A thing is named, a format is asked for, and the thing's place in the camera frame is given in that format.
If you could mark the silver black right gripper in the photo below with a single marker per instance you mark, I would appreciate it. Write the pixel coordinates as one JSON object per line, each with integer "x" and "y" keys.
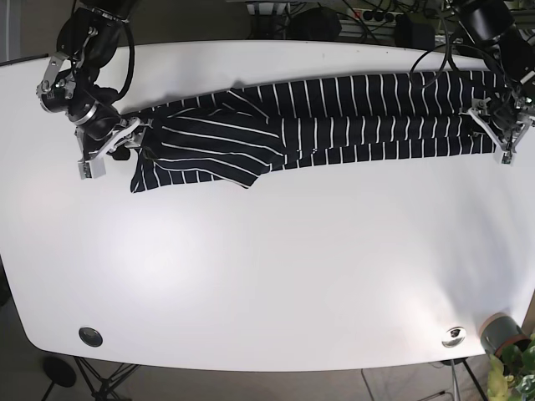
{"x": 99, "y": 126}

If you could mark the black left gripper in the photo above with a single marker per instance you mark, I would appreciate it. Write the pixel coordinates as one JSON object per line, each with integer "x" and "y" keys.
{"x": 506, "y": 114}

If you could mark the navy white striped T-shirt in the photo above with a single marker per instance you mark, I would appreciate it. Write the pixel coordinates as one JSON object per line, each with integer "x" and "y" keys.
{"x": 237, "y": 135}

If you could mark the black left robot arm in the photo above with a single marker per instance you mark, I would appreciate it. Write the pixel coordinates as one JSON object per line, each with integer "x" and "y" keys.
{"x": 494, "y": 35}

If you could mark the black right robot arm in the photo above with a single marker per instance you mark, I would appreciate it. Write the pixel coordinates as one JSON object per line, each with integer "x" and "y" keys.
{"x": 86, "y": 43}

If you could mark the black table grommet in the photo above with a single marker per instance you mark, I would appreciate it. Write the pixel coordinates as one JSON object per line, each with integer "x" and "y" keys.
{"x": 90, "y": 337}

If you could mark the silver table grommet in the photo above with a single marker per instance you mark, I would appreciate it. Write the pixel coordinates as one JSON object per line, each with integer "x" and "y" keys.
{"x": 453, "y": 337}

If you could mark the potted green plant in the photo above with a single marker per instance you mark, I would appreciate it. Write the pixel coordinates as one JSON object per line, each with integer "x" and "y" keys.
{"x": 511, "y": 354}

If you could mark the black tripod stand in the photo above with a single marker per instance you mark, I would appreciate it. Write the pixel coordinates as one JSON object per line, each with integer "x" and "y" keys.
{"x": 62, "y": 374}

